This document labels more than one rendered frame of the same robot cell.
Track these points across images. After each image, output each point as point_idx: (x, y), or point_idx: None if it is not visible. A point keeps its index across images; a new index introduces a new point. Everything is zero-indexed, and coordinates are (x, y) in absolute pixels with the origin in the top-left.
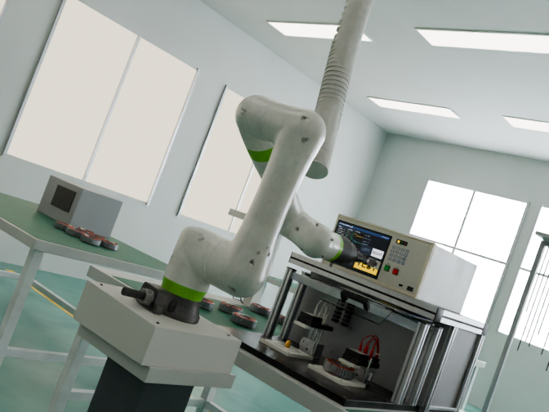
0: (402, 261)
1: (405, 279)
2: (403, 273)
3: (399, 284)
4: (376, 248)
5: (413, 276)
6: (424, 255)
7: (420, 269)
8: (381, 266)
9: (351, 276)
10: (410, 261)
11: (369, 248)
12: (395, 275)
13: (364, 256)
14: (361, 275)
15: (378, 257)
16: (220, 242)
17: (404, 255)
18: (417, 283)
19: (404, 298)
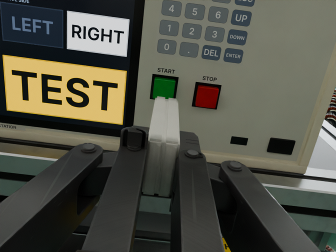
0: (230, 50)
1: (257, 118)
2: (242, 96)
3: (232, 140)
4: (82, 8)
5: (291, 101)
6: (334, 2)
7: (318, 67)
8: (137, 83)
9: (24, 163)
10: (268, 40)
11: (50, 18)
12: (207, 111)
13: (223, 246)
14: (57, 133)
15: (109, 48)
16: None
17: (237, 19)
18: (311, 121)
19: (291, 199)
